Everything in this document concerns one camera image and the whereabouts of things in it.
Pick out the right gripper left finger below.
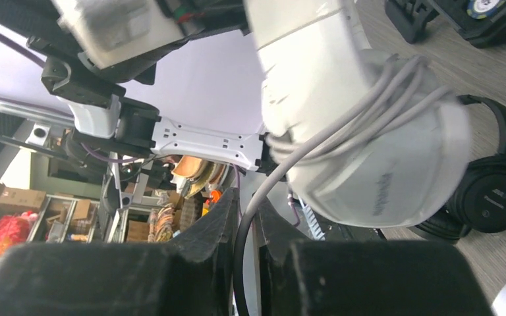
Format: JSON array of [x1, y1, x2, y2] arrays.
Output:
[[0, 188, 239, 315]]

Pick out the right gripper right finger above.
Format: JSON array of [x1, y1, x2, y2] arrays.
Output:
[[254, 200, 492, 315]]

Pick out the black wired headphones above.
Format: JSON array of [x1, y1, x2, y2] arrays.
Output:
[[410, 95, 506, 245]]

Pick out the black poker chip case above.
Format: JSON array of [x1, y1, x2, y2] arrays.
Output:
[[384, 0, 506, 49]]

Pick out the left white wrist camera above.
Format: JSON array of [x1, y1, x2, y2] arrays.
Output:
[[53, 0, 184, 69]]

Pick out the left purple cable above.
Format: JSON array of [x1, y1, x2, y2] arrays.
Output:
[[0, 17, 49, 70]]

